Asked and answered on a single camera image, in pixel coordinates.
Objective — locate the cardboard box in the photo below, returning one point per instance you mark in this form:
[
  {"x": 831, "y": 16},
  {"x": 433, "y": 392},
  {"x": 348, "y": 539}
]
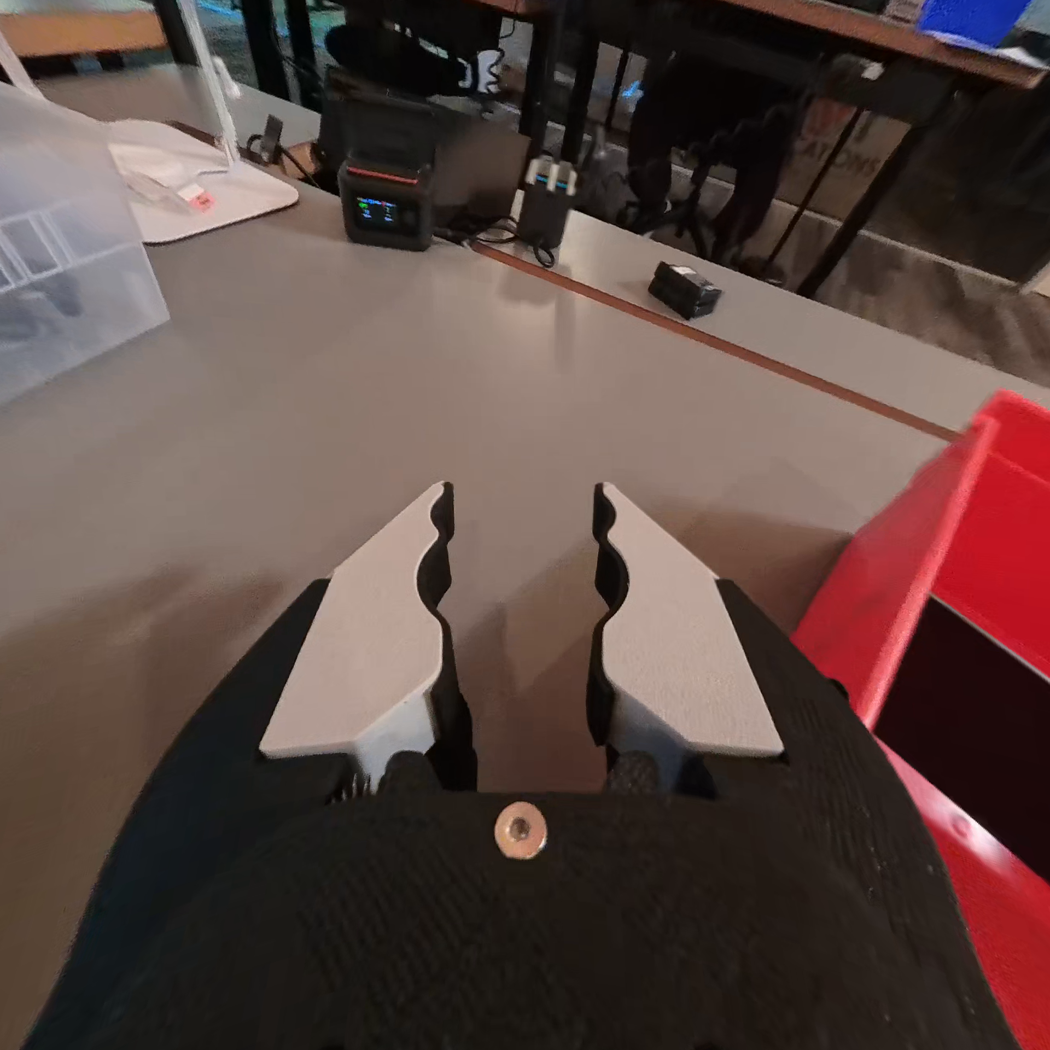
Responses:
[{"x": 869, "y": 164}]

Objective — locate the black charger with white plugs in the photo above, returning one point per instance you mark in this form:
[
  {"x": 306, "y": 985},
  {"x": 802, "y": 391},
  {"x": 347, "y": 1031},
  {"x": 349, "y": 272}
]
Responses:
[{"x": 541, "y": 217}]

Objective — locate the red plastic storage bin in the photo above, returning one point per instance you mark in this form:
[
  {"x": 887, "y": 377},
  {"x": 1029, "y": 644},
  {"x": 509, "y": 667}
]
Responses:
[{"x": 902, "y": 591}]

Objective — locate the wooden desk black legs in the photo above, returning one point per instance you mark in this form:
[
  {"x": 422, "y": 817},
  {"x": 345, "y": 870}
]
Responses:
[{"x": 820, "y": 33}]

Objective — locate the clear plastic container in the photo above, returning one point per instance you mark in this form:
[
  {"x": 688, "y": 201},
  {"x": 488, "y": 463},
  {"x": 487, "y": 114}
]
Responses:
[{"x": 74, "y": 246}]

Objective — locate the small black device with screen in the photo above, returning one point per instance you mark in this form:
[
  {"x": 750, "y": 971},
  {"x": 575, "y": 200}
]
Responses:
[{"x": 410, "y": 213}]

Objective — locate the black battery pack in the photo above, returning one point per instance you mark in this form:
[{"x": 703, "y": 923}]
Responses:
[{"x": 685, "y": 291}]

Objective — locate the white packet red label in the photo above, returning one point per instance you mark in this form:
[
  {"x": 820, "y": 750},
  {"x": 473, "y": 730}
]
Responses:
[{"x": 156, "y": 176}]

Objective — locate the black equipment case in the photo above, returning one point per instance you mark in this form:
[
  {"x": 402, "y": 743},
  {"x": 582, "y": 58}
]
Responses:
[{"x": 459, "y": 164}]

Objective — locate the blue storage bin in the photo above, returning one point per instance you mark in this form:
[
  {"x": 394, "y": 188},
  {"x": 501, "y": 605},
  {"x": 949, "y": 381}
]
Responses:
[{"x": 968, "y": 20}]

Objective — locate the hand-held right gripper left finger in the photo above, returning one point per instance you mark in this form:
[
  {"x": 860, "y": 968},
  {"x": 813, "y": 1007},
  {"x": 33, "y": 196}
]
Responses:
[{"x": 361, "y": 640}]

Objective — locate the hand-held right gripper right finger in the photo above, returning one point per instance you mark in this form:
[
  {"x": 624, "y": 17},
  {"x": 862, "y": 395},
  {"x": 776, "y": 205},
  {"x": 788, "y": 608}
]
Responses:
[{"x": 689, "y": 648}]

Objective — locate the small black clip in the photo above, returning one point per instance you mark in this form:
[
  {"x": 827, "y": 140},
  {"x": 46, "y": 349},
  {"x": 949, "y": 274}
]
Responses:
[{"x": 271, "y": 131}]

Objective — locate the black office chair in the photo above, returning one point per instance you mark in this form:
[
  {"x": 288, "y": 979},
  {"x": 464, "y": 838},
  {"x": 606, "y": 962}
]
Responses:
[{"x": 697, "y": 123}]

